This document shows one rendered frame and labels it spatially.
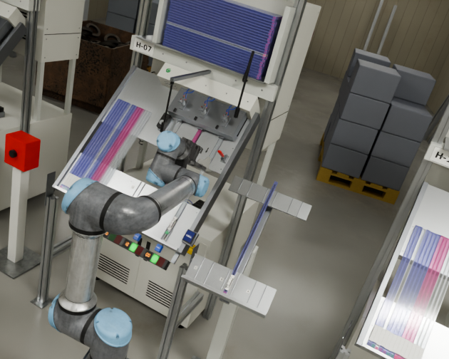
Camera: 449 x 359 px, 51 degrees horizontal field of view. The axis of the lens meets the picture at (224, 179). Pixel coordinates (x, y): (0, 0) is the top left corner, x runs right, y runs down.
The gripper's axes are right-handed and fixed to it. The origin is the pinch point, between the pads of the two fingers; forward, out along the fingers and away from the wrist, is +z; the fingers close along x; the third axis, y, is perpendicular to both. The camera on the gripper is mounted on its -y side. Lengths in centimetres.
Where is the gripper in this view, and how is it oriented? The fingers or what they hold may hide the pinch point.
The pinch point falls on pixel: (194, 166)
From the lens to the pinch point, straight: 197.9
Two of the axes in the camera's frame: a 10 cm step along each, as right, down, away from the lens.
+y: 4.2, -9.1, 0.6
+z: 2.6, 1.8, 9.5
